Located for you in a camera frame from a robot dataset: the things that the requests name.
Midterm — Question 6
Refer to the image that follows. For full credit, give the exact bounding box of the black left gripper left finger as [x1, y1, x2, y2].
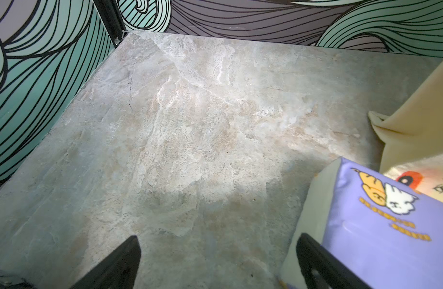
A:
[71, 236, 141, 289]

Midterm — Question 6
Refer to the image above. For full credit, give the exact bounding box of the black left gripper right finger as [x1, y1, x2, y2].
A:
[296, 233, 369, 289]

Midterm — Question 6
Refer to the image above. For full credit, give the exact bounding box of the floral canvas tote bag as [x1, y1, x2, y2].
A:
[368, 61, 443, 202]

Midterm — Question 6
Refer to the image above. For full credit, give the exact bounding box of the purple tissue pack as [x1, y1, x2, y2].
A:
[280, 158, 443, 289]

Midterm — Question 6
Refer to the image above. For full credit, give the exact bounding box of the black corner frame post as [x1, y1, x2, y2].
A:
[93, 0, 127, 48]

